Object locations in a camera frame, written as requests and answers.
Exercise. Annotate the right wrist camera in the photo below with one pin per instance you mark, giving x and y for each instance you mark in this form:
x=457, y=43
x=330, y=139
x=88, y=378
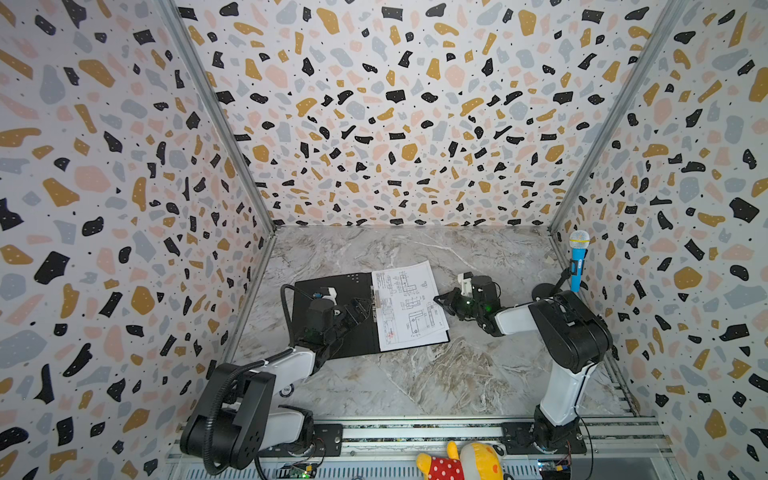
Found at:
x=465, y=284

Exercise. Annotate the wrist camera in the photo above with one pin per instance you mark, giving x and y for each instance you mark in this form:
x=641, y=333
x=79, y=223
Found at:
x=328, y=293
x=465, y=284

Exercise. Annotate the orange black binder folder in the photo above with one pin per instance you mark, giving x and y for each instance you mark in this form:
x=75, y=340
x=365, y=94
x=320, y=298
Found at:
x=361, y=341

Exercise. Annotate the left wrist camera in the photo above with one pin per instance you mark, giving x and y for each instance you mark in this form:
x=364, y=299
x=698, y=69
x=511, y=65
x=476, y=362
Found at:
x=328, y=293

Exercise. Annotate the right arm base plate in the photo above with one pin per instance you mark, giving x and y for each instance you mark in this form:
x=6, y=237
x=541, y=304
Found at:
x=541, y=438

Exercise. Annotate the paper sheet with diagram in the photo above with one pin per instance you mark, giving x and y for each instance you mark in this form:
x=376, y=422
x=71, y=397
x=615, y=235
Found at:
x=404, y=308

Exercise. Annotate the yellow red plush toy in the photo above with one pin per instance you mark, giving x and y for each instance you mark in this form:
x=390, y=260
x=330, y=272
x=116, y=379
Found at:
x=478, y=461

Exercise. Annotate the blue toy microphone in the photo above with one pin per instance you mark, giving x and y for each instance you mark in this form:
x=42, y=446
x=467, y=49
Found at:
x=579, y=242

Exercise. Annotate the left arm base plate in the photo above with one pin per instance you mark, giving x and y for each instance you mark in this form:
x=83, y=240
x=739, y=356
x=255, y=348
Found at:
x=324, y=441

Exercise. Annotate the black microphone stand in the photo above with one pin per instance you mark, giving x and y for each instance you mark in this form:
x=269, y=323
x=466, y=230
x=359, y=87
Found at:
x=545, y=290

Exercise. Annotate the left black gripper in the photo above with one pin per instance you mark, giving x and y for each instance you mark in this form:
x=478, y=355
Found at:
x=358, y=315

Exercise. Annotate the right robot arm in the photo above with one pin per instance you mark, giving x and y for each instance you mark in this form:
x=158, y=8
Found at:
x=575, y=338

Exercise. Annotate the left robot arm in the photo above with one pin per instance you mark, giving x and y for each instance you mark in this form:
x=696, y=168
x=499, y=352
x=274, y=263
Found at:
x=239, y=414

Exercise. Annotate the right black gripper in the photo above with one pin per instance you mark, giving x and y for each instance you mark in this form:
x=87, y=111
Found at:
x=455, y=300

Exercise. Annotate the aluminium mounting rail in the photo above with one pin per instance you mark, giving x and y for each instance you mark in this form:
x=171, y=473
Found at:
x=387, y=448

